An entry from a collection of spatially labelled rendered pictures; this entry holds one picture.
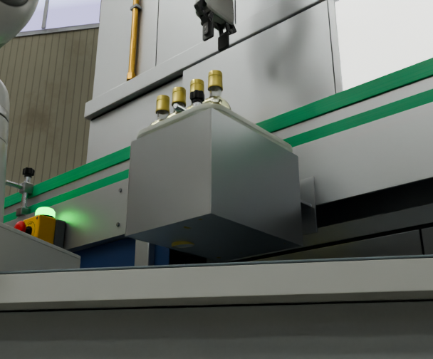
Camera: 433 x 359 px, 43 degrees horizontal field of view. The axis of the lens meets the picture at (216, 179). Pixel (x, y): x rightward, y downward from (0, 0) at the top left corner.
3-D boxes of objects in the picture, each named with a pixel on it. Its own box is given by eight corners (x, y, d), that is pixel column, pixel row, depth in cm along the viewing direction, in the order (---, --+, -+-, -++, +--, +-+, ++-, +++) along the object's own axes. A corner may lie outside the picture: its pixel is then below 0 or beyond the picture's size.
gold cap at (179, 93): (189, 105, 136) (189, 90, 138) (179, 100, 133) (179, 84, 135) (179, 110, 138) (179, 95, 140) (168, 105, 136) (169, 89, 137)
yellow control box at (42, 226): (63, 253, 123) (66, 221, 126) (33, 246, 118) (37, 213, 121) (45, 257, 127) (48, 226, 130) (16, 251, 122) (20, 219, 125)
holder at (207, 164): (321, 252, 91) (315, 165, 97) (211, 213, 72) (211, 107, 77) (239, 267, 101) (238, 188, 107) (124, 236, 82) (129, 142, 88)
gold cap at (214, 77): (226, 90, 129) (226, 73, 131) (215, 83, 127) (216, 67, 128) (214, 95, 131) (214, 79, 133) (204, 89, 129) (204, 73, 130)
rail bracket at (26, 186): (31, 217, 140) (38, 168, 145) (4, 210, 135) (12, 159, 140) (23, 220, 143) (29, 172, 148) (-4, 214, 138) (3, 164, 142)
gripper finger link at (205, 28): (204, 19, 135) (204, 42, 133) (195, 13, 133) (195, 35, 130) (214, 13, 133) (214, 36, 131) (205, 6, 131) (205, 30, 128)
